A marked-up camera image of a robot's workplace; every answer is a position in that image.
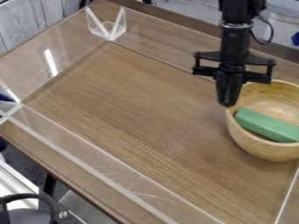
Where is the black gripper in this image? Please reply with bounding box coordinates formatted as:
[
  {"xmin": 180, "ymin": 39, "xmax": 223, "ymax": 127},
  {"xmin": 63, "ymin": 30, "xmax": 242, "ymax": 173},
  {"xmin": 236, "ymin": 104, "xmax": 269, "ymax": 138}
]
[{"xmin": 192, "ymin": 22, "xmax": 277, "ymax": 107}]

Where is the brown wooden bowl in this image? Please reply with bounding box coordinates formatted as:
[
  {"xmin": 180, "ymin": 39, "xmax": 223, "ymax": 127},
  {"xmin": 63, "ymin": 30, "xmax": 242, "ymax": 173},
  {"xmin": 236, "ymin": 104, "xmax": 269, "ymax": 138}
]
[{"xmin": 226, "ymin": 80, "xmax": 299, "ymax": 162}]

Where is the green rectangular block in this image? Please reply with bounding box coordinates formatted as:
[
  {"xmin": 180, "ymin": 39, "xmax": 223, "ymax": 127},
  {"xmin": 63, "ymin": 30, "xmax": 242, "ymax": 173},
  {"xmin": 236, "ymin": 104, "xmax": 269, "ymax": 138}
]
[{"xmin": 235, "ymin": 108, "xmax": 299, "ymax": 143}]

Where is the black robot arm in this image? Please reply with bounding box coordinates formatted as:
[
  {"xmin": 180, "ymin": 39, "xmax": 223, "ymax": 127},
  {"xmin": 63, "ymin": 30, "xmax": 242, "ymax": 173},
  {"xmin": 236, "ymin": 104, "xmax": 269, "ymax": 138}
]
[{"xmin": 192, "ymin": 0, "xmax": 277, "ymax": 108}]

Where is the white cylindrical container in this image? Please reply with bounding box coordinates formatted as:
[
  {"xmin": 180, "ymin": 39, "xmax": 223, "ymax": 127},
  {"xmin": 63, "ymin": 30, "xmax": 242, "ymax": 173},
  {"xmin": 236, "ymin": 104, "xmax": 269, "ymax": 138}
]
[{"xmin": 269, "ymin": 12, "xmax": 299, "ymax": 49}]

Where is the black table leg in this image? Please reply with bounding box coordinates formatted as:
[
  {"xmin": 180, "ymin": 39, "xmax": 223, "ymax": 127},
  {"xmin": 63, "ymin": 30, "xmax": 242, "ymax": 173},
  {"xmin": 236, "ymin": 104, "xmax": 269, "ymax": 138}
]
[{"xmin": 43, "ymin": 174, "xmax": 58, "ymax": 196}]

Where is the clear acrylic corner bracket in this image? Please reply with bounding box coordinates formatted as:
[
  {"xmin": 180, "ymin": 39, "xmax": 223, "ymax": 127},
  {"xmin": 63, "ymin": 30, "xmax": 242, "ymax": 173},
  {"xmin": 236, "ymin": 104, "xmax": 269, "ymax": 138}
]
[{"xmin": 84, "ymin": 7, "xmax": 127, "ymax": 41}]

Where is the clear acrylic front wall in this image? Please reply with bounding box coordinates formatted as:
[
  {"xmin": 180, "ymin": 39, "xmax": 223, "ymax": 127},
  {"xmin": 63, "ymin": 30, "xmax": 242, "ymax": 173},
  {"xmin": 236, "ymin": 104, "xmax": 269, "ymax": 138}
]
[{"xmin": 0, "ymin": 86, "xmax": 224, "ymax": 224}]

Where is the grey metal base plate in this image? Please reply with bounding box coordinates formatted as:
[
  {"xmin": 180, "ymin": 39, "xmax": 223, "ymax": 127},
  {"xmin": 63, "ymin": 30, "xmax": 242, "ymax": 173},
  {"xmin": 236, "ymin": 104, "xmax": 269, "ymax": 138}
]
[{"xmin": 39, "ymin": 191, "xmax": 118, "ymax": 224}]

